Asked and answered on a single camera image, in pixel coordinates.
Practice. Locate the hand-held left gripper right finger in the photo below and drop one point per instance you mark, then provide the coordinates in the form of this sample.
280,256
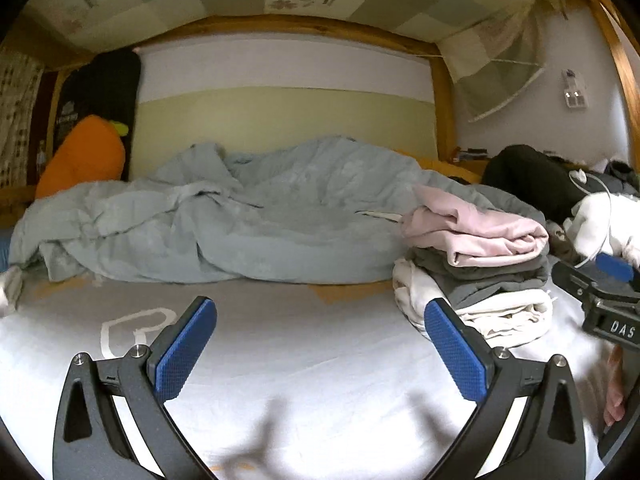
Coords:
452,347

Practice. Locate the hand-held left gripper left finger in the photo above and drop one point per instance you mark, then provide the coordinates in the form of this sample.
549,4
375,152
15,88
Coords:
185,347

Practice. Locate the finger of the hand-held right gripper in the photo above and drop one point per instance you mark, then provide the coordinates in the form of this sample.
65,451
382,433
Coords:
617,266
575,280

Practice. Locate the pink printed t-shirt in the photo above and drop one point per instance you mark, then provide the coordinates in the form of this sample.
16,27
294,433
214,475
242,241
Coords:
475,235

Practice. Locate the person's right hand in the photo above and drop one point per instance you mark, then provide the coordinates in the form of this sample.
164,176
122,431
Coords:
614,390

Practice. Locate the white fluffy cloth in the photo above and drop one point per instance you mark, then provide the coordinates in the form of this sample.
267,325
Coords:
600,220

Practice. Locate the cream folded garment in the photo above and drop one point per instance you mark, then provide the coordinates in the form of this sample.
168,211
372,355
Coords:
500,317

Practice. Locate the grey folded garment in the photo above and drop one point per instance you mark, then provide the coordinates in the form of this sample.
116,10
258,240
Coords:
480,277

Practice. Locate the black bag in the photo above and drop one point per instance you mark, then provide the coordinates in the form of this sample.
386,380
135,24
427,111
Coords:
530,175

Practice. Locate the grey-green duvet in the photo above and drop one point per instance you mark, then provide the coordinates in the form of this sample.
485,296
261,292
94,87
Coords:
250,220

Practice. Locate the small dark box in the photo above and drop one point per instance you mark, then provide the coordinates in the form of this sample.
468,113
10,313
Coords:
472,154

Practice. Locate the white crumpled cloth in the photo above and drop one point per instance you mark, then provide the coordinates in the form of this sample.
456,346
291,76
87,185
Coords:
10,290

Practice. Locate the blue pillow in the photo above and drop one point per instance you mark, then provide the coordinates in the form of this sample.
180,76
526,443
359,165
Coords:
4,252

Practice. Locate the orange carrot plush pillow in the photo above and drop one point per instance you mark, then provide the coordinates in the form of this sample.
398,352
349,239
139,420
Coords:
85,160

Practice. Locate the translucent net curtain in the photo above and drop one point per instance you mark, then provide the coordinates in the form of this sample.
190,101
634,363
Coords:
495,55

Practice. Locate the black pillow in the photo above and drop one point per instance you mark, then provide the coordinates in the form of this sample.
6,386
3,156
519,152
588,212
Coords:
100,90

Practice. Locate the patterned beige curtain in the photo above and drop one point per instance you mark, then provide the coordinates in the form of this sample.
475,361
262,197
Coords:
17,120

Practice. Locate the white wall socket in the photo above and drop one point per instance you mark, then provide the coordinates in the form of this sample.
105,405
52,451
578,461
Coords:
575,90

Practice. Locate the wooden bed frame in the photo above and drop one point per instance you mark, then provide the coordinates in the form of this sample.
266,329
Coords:
300,22

